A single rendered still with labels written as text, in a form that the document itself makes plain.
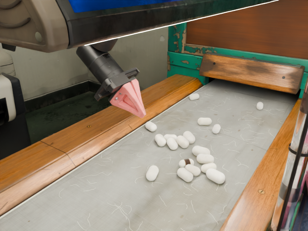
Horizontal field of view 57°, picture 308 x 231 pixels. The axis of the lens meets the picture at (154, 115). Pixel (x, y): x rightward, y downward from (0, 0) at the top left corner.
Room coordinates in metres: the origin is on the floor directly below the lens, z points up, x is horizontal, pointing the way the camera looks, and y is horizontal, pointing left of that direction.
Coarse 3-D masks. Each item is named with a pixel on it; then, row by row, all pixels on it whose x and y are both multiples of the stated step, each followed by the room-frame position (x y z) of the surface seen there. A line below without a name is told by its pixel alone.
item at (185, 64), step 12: (168, 60) 1.03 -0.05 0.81; (180, 60) 1.00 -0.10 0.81; (192, 60) 0.97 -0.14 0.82; (168, 72) 1.03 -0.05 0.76; (180, 72) 1.00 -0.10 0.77; (192, 72) 0.97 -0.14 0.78; (204, 84) 0.94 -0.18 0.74; (216, 84) 0.95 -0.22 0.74; (228, 84) 0.95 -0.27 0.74; (240, 84) 0.95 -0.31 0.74; (264, 96) 0.84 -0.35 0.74; (276, 96) 0.84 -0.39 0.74; (288, 96) 0.84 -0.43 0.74; (300, 96) 0.77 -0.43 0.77
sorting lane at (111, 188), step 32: (224, 96) 0.84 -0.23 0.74; (160, 128) 0.62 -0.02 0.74; (192, 128) 0.62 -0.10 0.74; (224, 128) 0.62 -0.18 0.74; (256, 128) 0.62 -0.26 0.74; (96, 160) 0.48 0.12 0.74; (128, 160) 0.48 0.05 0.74; (160, 160) 0.48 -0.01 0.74; (224, 160) 0.48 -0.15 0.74; (256, 160) 0.48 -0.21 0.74; (64, 192) 0.39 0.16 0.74; (96, 192) 0.39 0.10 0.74; (128, 192) 0.39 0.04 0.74; (160, 192) 0.39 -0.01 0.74; (192, 192) 0.39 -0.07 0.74; (224, 192) 0.39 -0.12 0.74; (0, 224) 0.32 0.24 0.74; (32, 224) 0.32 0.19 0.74; (64, 224) 0.32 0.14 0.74; (96, 224) 0.32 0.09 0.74; (128, 224) 0.32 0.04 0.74; (160, 224) 0.32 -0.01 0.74; (192, 224) 0.32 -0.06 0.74
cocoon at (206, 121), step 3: (198, 120) 0.64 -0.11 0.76; (201, 120) 0.64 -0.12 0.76; (204, 120) 0.64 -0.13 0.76; (207, 120) 0.64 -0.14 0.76; (210, 120) 0.64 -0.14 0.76; (198, 123) 0.64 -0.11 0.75; (201, 123) 0.63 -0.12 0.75; (204, 123) 0.63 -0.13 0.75; (207, 123) 0.63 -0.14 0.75; (210, 123) 0.63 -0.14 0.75
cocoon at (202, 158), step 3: (198, 156) 0.47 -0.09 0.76; (201, 156) 0.47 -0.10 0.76; (204, 156) 0.47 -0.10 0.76; (207, 156) 0.47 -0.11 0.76; (210, 156) 0.47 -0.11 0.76; (198, 159) 0.47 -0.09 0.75; (201, 159) 0.47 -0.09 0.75; (204, 159) 0.47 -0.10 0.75; (207, 159) 0.47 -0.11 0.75; (210, 159) 0.47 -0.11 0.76; (213, 159) 0.47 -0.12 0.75; (198, 162) 0.47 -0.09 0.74; (201, 162) 0.47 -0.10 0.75; (204, 162) 0.47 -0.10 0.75; (207, 162) 0.47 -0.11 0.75; (210, 162) 0.46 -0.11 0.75
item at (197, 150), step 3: (195, 147) 0.50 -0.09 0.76; (198, 147) 0.50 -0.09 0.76; (201, 147) 0.50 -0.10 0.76; (192, 150) 0.50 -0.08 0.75; (195, 150) 0.50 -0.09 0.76; (198, 150) 0.49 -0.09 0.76; (201, 150) 0.49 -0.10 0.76; (204, 150) 0.49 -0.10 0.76; (207, 150) 0.49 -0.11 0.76; (195, 153) 0.50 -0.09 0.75; (198, 153) 0.49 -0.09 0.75; (201, 153) 0.49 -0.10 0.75; (204, 153) 0.49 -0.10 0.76; (207, 153) 0.49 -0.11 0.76
